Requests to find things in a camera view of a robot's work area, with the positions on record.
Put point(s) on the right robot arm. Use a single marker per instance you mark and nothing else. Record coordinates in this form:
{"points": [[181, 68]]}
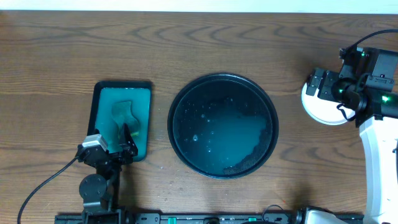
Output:
{"points": [[379, 140]]}

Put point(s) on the round black tray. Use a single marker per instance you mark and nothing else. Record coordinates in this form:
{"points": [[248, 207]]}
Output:
{"points": [[223, 126]]}

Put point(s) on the white plate with green stain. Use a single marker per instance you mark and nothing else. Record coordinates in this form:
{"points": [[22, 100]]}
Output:
{"points": [[323, 111]]}

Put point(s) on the black rail at table edge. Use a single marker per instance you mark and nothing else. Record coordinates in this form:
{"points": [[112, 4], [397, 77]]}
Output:
{"points": [[155, 218]]}

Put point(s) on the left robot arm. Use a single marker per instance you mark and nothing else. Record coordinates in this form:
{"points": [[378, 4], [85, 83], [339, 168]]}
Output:
{"points": [[100, 191]]}

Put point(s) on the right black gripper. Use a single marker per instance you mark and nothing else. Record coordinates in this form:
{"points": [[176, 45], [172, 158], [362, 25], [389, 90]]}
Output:
{"points": [[323, 84]]}

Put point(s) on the green yellow sponge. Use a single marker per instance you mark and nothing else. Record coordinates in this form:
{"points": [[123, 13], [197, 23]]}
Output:
{"points": [[121, 113]]}

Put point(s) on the black tray with green water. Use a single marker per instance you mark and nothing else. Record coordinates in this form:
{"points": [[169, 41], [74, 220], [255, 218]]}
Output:
{"points": [[105, 94]]}

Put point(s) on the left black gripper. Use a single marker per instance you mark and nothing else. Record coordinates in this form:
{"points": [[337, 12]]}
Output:
{"points": [[115, 155]]}

